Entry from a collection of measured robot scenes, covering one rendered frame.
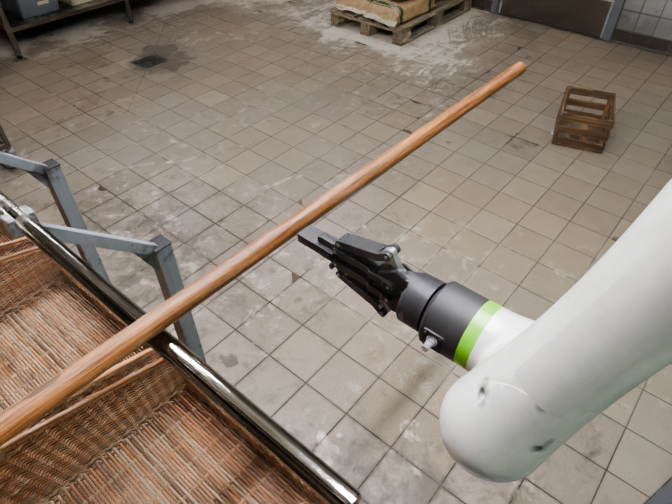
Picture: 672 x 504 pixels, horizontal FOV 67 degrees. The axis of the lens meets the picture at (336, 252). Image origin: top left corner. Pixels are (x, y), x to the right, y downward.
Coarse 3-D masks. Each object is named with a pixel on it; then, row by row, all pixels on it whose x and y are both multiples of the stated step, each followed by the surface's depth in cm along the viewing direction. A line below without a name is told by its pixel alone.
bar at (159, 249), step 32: (0, 160) 125; (0, 192) 90; (64, 192) 140; (32, 224) 83; (64, 256) 77; (96, 256) 158; (160, 256) 112; (96, 288) 73; (128, 320) 69; (192, 320) 131; (160, 352) 66; (192, 352) 65; (224, 384) 61; (256, 416) 58; (288, 448) 55; (320, 480) 53
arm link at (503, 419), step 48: (624, 240) 38; (576, 288) 41; (624, 288) 37; (528, 336) 44; (576, 336) 40; (624, 336) 37; (480, 384) 47; (528, 384) 43; (576, 384) 40; (624, 384) 40; (480, 432) 46; (528, 432) 44; (576, 432) 45
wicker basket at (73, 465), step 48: (144, 384) 114; (192, 384) 124; (48, 432) 100; (96, 432) 110; (144, 432) 119; (192, 432) 119; (240, 432) 117; (0, 480) 95; (48, 480) 104; (144, 480) 111; (192, 480) 111; (240, 480) 111; (288, 480) 111
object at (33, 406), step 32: (480, 96) 111; (384, 160) 92; (352, 192) 87; (288, 224) 78; (256, 256) 74; (192, 288) 68; (160, 320) 65; (96, 352) 61; (128, 352) 63; (64, 384) 58; (0, 416) 54; (32, 416) 56
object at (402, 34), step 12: (444, 0) 480; (456, 0) 480; (468, 0) 491; (336, 12) 461; (348, 12) 456; (432, 12) 456; (456, 12) 491; (336, 24) 468; (372, 24) 443; (384, 24) 435; (408, 24) 434; (432, 24) 464; (396, 36) 434; (408, 36) 438
